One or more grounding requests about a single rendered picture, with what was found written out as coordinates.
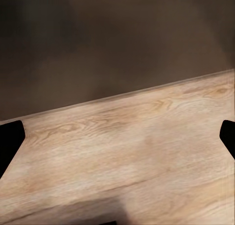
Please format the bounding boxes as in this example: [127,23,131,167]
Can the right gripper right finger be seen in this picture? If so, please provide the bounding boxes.
[219,120,235,160]

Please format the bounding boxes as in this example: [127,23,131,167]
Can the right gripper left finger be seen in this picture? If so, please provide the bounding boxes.
[0,120,25,179]

